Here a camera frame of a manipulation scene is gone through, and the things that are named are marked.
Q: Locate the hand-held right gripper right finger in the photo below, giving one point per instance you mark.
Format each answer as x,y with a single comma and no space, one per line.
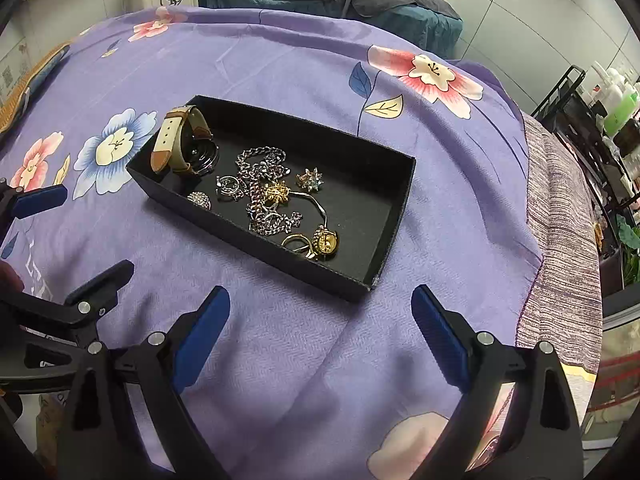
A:
440,335

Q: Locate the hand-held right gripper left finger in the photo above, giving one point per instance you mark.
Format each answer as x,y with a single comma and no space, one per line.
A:
200,340

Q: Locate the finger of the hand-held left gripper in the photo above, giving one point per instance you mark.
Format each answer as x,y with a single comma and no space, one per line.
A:
42,200
107,282

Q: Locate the black rectangular box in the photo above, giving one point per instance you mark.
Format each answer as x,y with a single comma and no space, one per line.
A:
360,200

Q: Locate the gold flower brooch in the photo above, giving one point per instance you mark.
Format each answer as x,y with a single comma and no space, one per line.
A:
276,194

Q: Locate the thin silver bangle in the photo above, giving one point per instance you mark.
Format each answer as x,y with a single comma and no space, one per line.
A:
312,201

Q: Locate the blue gold star brooch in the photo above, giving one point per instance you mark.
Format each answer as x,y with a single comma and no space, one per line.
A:
310,179

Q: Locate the purple floral bedsheet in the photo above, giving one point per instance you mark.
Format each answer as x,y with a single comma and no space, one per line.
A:
280,360

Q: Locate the woven tan cushion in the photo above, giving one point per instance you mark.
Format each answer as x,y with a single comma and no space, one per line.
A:
30,85

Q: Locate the grey striped cloth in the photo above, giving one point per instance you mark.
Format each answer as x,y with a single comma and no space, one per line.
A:
560,240

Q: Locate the green plant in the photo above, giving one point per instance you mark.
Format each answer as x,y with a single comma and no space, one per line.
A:
630,245

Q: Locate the black trolley cart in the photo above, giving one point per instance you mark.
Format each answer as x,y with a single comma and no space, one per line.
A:
580,125

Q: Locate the dark brown pump bottle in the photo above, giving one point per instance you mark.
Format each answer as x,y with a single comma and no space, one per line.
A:
627,137

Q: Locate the green bottle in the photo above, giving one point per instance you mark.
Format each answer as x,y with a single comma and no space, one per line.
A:
622,107

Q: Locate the large white bottle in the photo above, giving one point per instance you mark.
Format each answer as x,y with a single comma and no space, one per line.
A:
612,82

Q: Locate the massage bed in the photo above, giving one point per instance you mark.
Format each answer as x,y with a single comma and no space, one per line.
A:
400,20

